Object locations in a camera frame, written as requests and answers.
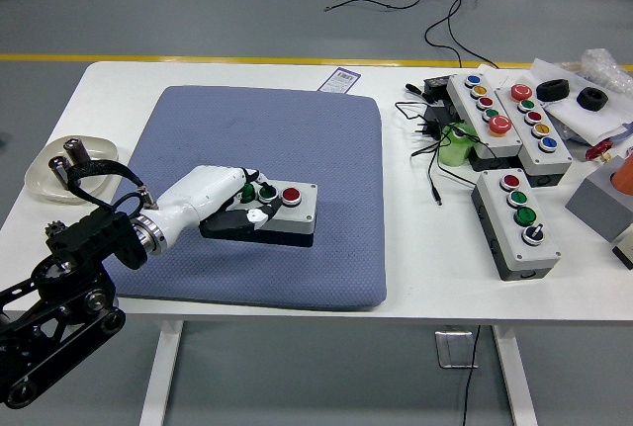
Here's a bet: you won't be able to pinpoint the black cord with barrel plug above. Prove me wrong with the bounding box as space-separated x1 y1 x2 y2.
394 99 500 208

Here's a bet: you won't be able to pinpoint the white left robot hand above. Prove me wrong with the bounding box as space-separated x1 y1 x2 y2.
145 164 287 248

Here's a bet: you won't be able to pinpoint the green tape roll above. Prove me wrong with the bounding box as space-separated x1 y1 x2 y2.
438 122 477 167

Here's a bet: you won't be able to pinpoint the black cable under table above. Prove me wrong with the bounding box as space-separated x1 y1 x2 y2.
462 325 482 426

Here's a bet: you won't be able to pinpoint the dark cylindrical battery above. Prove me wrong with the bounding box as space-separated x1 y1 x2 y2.
65 136 90 166
47 154 75 191

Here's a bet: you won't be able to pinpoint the black floor cable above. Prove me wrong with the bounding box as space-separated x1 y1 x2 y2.
323 0 500 70

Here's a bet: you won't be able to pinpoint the white table leg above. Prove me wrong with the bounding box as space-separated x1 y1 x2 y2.
492 324 539 426
137 319 185 426

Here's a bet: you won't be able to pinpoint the grey block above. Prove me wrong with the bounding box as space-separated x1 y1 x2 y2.
565 155 633 244

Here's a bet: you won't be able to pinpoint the small white box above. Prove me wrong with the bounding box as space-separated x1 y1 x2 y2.
611 232 633 270

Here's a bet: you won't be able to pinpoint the black power adapter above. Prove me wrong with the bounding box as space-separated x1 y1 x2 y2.
422 74 459 105

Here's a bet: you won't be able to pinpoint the clear plastic bubble bag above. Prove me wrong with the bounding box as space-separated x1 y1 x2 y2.
563 47 633 96

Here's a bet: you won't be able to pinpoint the purple barcode label tag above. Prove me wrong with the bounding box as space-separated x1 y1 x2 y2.
318 66 361 94

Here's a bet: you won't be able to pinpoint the black foam ring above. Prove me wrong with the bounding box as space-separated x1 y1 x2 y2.
576 87 609 112
536 78 570 102

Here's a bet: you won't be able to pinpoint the yellow floor tape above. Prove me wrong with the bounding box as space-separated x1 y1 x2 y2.
0 52 540 69

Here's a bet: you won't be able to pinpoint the black plug charger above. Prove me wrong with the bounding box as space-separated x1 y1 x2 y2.
410 102 466 143

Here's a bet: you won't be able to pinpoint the white paper sheets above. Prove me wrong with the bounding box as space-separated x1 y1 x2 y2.
477 57 633 144

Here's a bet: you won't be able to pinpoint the small red part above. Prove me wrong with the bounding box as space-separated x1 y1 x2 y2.
586 140 614 160

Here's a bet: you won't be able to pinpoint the grey four-button control box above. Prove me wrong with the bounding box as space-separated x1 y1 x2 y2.
470 168 563 283
198 179 318 249

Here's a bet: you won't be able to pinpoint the white shallow dish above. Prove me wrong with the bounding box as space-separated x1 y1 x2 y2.
24 134 120 206

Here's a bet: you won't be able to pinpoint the blue-grey padded mat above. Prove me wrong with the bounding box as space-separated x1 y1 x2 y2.
109 83 388 312

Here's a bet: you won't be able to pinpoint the orange cylinder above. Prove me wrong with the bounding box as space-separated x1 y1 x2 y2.
610 156 633 195

